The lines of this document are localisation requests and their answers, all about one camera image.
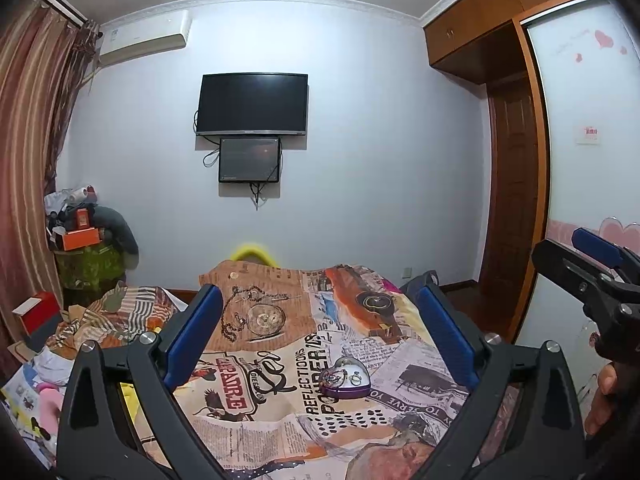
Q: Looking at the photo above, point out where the right hand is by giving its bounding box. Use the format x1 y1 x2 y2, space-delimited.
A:
584 362 639 437

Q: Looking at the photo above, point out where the green patterned cabinet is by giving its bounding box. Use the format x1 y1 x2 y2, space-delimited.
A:
54 243 125 290

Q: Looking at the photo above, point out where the pink cloth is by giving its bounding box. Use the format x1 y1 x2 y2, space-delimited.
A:
36 382 64 436

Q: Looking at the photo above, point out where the wooden overhead cabinet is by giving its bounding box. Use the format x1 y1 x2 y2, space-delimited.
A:
424 0 556 84

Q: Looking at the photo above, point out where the large black wall television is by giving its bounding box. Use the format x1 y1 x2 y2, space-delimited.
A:
194 73 309 136

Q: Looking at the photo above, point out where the white sliding wardrobe door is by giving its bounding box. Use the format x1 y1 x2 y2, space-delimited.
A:
514 0 640 411

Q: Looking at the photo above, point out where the newspaper print bed quilt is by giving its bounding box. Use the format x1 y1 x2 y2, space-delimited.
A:
44 259 526 480

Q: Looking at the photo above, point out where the dark bag on floor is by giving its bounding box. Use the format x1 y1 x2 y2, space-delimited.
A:
400 270 439 298

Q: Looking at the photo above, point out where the orange box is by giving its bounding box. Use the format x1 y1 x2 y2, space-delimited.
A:
62 228 101 252

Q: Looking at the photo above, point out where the white wall air conditioner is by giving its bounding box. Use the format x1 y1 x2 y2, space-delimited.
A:
99 10 192 66

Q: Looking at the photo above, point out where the red box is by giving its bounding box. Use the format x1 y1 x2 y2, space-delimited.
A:
12 292 61 335

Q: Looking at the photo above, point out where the brown wooden door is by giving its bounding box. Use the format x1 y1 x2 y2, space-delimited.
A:
480 21 549 342

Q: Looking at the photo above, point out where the small black wall monitor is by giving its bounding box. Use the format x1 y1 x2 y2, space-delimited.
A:
218 136 281 184

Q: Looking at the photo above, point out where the striped red gold curtain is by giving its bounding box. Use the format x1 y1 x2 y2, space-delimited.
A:
1 0 99 379

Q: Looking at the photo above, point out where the purple heart-shaped tin box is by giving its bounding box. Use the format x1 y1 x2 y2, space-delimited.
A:
319 356 371 400

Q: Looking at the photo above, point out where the yellow ring toy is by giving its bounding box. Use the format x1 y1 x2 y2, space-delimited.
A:
229 243 279 268

